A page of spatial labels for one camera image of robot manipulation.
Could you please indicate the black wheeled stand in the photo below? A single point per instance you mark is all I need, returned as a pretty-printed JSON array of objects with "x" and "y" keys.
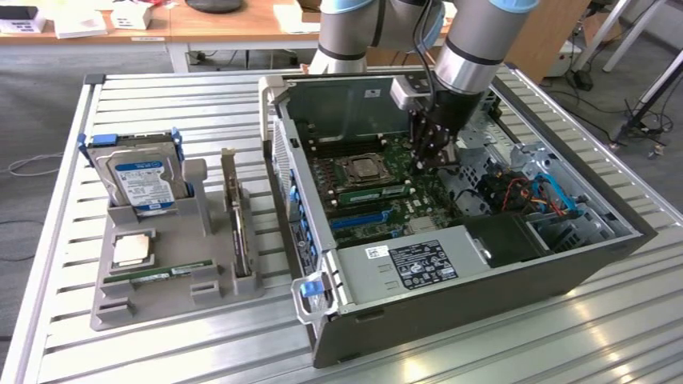
[{"x": 630, "y": 127}]

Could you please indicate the silver chipset heatsink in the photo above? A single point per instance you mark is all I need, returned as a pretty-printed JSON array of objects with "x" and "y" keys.
[{"x": 425, "y": 226}]

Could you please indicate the black open PC case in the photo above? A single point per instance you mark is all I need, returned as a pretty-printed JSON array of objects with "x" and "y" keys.
[{"x": 481, "y": 312}]

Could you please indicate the black power adapter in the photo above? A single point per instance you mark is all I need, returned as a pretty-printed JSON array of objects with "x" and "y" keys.
[{"x": 582, "y": 82}]

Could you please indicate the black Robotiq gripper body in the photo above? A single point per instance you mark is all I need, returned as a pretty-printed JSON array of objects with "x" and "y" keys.
[{"x": 454, "y": 112}]

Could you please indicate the metal disk bay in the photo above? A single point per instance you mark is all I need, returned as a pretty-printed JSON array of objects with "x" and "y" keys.
[{"x": 582, "y": 236}]

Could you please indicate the wooden desk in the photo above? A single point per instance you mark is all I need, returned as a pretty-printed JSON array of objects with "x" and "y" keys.
[
  {"x": 241, "y": 24},
  {"x": 65, "y": 40}
]

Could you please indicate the green motherboard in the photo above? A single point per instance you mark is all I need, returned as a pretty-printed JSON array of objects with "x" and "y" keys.
[{"x": 428, "y": 196}]

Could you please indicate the green RAM stick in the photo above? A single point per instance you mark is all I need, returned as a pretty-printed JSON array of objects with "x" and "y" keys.
[
  {"x": 153, "y": 277},
  {"x": 374, "y": 195}
]

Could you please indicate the dark bowl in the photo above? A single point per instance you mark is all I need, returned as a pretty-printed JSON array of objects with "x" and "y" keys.
[{"x": 214, "y": 5}]

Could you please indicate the perforated metal drive cage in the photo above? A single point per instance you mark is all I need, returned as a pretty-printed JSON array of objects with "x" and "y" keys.
[{"x": 470, "y": 176}]

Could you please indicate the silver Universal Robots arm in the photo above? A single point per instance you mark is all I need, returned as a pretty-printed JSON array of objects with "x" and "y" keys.
[{"x": 470, "y": 68}]

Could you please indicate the brown cardboard box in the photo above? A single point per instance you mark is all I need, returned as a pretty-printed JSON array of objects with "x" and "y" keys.
[{"x": 310, "y": 12}]

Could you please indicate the white box device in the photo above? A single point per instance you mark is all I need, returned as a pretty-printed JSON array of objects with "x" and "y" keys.
[{"x": 561, "y": 64}]

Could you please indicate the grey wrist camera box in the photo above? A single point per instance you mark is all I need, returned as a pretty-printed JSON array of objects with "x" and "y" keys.
[{"x": 406, "y": 94}]

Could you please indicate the grey parts rack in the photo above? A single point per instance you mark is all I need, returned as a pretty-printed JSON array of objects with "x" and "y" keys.
[{"x": 177, "y": 244}]

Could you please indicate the graphics card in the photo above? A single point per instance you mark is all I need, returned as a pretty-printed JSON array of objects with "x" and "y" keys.
[{"x": 238, "y": 232}]

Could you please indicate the blue expansion slot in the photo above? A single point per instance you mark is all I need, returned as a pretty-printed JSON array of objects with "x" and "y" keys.
[{"x": 358, "y": 221}]

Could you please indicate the grey power supply unit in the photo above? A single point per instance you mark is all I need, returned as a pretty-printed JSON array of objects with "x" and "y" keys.
[{"x": 364, "y": 280}]

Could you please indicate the silver CPU chip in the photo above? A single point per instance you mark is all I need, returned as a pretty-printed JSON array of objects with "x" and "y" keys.
[
  {"x": 132, "y": 250},
  {"x": 369, "y": 169}
]

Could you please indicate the white table frame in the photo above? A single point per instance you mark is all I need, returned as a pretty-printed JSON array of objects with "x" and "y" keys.
[{"x": 633, "y": 36}]

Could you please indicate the blue case release latch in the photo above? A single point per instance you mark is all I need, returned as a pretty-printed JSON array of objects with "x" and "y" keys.
[{"x": 312, "y": 290}]

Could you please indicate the white carton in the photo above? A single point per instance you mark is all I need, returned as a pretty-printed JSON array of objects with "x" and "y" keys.
[{"x": 132, "y": 18}]

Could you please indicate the white paper stack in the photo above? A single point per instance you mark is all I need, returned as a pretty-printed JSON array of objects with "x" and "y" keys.
[{"x": 294, "y": 24}]

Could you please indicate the black and white box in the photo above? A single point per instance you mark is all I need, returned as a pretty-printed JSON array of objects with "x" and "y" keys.
[{"x": 22, "y": 26}]

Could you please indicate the white book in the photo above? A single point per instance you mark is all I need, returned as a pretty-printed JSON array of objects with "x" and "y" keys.
[{"x": 81, "y": 26}]

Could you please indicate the wooden cabinet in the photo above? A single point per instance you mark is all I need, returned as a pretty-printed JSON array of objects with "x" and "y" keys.
[{"x": 561, "y": 48}]

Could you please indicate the hard disk with blue rails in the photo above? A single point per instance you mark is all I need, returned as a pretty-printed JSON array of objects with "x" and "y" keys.
[{"x": 140, "y": 180}]

